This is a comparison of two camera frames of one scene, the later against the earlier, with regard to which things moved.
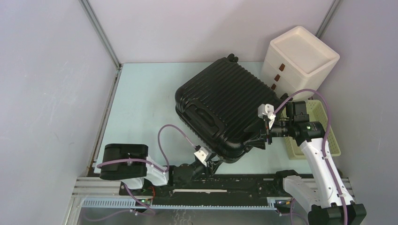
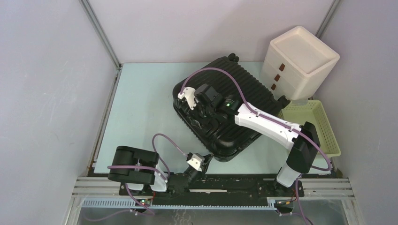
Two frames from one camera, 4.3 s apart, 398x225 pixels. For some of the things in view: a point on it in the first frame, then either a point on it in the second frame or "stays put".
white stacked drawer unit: (296, 60) stays put
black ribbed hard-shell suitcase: (215, 107) stays put
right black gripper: (259, 125) to (197, 106)
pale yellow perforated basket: (317, 113) stays put
